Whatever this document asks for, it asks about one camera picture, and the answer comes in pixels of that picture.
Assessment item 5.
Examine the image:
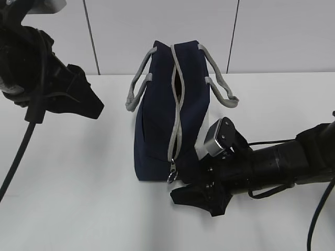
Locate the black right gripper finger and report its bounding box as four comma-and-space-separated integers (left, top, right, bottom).
170, 182, 233, 217
176, 151, 209, 183

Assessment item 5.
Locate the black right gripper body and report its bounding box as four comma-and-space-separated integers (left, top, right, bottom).
185, 148, 255, 195

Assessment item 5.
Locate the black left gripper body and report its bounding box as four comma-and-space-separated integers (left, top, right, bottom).
25, 53, 91, 122

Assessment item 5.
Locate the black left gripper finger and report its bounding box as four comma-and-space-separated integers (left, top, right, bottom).
46, 64, 104, 119

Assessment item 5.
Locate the navy blue lunch bag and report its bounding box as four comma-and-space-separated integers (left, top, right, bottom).
125, 40, 239, 182

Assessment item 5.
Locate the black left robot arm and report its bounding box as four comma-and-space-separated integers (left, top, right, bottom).
1, 1, 104, 124

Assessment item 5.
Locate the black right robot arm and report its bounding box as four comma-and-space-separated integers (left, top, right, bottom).
170, 117, 334, 216

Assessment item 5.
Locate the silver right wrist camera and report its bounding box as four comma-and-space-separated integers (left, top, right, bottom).
204, 117, 249, 157

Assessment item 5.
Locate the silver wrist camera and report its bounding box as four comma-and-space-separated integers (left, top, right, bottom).
6, 0, 68, 15
204, 117, 249, 157

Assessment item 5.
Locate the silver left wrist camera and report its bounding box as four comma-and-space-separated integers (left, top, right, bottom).
6, 0, 68, 15

